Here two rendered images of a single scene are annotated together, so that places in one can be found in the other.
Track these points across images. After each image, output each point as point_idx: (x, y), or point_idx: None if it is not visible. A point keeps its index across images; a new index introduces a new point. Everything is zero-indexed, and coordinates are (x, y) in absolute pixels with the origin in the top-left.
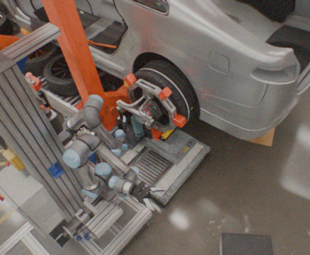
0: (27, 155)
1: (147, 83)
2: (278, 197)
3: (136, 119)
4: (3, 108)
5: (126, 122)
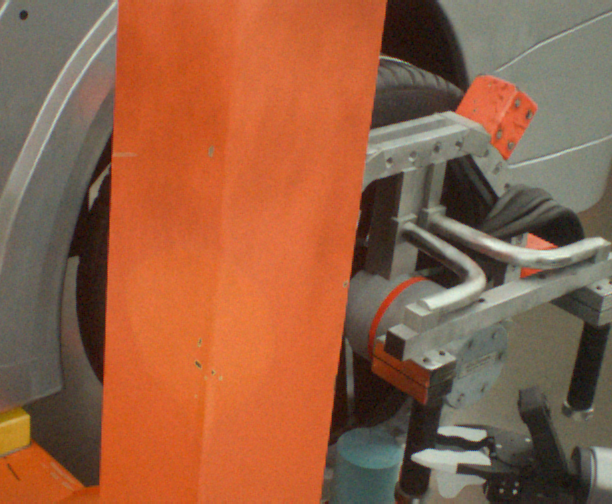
0: None
1: (394, 130)
2: (599, 427)
3: (455, 399)
4: None
5: (496, 428)
